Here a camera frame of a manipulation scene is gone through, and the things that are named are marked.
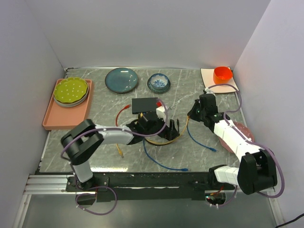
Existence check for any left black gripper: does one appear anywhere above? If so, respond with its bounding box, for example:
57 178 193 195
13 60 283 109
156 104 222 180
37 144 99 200
144 114 180 141

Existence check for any yellow ethernet cable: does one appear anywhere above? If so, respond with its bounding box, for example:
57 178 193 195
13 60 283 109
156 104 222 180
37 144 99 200
140 113 190 146
115 143 124 159

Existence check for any black network switch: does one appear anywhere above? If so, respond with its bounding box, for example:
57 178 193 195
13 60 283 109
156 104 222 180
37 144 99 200
131 97 158 114

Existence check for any red ethernet cable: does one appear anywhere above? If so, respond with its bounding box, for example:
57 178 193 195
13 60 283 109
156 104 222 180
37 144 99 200
115 104 132 128

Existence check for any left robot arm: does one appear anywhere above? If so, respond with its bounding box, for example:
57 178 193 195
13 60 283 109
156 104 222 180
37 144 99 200
61 112 180 191

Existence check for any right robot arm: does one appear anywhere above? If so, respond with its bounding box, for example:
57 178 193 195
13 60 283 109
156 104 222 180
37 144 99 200
188 93 277 195

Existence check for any white square plate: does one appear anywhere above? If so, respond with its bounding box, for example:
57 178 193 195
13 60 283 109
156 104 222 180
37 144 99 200
200 68 239 94

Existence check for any blue patterned saucer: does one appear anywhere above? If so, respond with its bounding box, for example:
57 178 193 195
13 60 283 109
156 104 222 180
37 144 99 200
147 80 171 94

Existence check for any orange plastic cup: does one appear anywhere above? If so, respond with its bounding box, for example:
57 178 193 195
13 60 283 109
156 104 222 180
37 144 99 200
213 66 233 85

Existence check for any blue white porcelain bowl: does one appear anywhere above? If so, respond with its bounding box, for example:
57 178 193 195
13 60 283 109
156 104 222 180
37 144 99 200
148 73 171 91

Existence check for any pink dotted plate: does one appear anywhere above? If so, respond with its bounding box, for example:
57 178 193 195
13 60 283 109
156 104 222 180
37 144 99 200
219 121 255 153

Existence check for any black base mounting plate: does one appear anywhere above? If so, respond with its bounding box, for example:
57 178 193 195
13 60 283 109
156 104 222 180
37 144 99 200
66 172 235 202

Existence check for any dark teal round plate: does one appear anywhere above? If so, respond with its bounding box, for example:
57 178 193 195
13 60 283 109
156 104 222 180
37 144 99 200
104 67 139 94

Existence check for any green dotted plate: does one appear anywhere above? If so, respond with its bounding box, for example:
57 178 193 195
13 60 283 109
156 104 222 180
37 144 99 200
54 77 88 104

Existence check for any grey plate under green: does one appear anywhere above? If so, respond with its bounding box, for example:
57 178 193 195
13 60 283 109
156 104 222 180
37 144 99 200
53 92 88 108

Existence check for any pink rectangular tray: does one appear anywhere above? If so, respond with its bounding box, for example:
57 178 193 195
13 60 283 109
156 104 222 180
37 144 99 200
42 79 94 130

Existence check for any aluminium frame rail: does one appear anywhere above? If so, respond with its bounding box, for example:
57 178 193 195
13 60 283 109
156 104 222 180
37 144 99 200
23 173 276 195

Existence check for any black power cord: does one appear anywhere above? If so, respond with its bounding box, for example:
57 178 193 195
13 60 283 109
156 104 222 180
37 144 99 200
275 213 304 228

